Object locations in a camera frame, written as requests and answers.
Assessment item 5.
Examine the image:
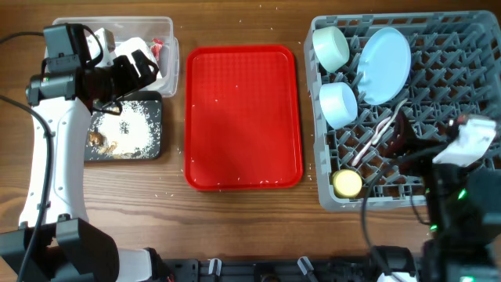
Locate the white napkin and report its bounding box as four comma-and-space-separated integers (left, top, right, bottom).
113, 37, 164, 91

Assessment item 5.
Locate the white plastic fork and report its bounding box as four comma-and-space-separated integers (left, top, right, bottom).
351, 117, 390, 167

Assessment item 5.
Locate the white plastic spoon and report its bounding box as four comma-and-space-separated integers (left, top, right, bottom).
370, 99, 407, 146

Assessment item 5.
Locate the yellow cup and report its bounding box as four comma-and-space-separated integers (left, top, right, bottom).
332, 169, 362, 198

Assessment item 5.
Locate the light blue bowl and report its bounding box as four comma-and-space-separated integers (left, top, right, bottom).
319, 82, 358, 129

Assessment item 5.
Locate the light blue plate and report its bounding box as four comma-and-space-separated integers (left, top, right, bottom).
357, 27, 411, 105

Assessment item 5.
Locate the green bowl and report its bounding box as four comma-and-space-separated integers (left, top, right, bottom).
312, 27, 350, 72

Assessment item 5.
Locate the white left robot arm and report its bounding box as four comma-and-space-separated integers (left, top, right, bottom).
1, 23, 173, 281

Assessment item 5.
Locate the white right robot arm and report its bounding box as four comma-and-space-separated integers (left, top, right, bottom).
364, 114, 500, 281

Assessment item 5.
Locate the black waste tray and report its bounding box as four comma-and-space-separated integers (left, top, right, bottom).
83, 90, 164, 162

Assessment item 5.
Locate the grey dishwasher rack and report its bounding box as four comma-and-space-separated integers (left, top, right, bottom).
304, 11, 500, 212

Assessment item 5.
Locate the food scraps and rice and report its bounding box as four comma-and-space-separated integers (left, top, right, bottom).
86, 100, 161, 160

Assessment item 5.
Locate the red wrapper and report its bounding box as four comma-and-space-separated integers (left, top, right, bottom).
148, 38, 164, 61

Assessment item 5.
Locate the clear plastic bin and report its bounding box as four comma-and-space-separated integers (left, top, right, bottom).
52, 16, 179, 98

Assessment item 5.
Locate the red plastic tray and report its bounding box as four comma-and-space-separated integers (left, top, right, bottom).
184, 45, 303, 191

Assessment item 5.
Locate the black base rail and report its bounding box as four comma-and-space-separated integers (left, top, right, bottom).
164, 256, 420, 282

